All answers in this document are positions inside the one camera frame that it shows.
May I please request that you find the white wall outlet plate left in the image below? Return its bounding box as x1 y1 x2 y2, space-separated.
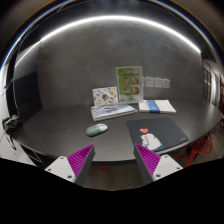
145 77 154 87

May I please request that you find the black bag on left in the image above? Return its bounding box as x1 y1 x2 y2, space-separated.
2 115 22 135

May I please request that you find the white wall outlet plate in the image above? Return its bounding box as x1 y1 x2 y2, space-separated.
155 78 163 88
145 77 154 87
163 79 170 88

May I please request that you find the black mouse pad with cartoon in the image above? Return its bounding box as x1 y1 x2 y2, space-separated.
127 117 188 152

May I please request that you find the white and blue book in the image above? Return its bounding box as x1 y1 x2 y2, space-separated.
138 100 176 114

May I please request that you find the green food poster stand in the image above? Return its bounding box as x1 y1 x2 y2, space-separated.
116 66 143 103

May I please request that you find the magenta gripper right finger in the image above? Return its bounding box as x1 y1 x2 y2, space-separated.
134 144 182 185

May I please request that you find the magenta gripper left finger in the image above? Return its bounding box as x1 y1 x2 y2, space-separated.
46 145 95 186

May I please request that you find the grey patterned book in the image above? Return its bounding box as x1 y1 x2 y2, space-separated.
90 103 137 121

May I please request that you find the white card with colourful eggs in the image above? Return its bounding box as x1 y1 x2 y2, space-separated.
92 87 118 106

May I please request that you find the white wall outlet plate right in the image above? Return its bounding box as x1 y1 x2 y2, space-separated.
163 79 170 88

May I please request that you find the white wall outlet plate middle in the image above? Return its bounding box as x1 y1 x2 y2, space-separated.
155 78 163 88

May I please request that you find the green and white computer mouse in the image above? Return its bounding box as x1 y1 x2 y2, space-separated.
86 124 108 137

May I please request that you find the red metal chair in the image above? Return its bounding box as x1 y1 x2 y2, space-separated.
174 134 212 167

